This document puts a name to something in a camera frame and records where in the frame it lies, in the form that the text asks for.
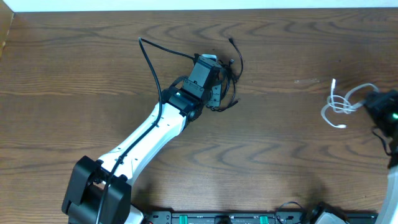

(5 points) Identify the black usb cable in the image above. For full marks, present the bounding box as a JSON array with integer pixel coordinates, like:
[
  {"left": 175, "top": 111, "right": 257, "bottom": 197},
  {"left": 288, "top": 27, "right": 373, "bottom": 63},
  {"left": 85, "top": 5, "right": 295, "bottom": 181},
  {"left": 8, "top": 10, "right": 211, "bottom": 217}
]
[{"left": 206, "top": 58, "right": 240, "bottom": 113}]

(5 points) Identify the thin black cable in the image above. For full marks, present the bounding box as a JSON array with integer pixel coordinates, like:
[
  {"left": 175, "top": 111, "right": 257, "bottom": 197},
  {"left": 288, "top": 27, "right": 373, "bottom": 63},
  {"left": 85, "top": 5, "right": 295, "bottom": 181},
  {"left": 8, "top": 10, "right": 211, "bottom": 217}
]
[{"left": 228, "top": 37, "right": 244, "bottom": 83}]

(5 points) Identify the white usb cable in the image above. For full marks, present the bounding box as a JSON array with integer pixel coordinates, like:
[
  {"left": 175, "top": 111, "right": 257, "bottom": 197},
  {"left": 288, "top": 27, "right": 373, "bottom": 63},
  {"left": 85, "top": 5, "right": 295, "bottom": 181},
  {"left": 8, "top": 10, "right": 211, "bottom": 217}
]
[{"left": 320, "top": 78, "right": 380, "bottom": 129}]

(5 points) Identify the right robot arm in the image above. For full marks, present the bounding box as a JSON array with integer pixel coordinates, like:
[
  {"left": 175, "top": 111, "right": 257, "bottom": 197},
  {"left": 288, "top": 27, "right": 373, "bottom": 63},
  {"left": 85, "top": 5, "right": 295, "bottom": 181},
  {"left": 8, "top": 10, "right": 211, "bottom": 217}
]
[{"left": 364, "top": 90, "right": 397, "bottom": 224}]

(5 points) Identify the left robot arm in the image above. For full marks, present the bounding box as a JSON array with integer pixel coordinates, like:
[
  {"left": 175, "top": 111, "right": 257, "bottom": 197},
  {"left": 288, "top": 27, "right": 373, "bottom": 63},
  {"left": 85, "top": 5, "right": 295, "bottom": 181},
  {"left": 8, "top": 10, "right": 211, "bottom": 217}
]
[{"left": 62, "top": 54, "right": 222, "bottom": 223}]

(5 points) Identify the wooden side panel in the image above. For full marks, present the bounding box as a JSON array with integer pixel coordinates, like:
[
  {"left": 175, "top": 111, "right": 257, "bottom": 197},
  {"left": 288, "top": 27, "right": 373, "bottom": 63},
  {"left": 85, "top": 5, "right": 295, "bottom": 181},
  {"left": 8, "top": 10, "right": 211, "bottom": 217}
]
[{"left": 0, "top": 0, "right": 14, "bottom": 56}]

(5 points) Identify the left camera cable black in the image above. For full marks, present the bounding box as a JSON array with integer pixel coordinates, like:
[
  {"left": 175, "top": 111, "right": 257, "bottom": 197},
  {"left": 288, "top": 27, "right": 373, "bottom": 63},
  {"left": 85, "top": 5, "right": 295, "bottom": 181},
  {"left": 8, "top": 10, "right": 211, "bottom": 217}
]
[{"left": 98, "top": 39, "right": 202, "bottom": 219}]

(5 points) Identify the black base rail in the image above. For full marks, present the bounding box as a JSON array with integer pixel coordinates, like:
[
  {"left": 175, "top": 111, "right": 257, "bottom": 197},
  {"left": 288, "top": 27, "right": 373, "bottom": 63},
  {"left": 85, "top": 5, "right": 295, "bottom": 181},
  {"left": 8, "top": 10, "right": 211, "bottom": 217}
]
[{"left": 142, "top": 210, "right": 379, "bottom": 224}]

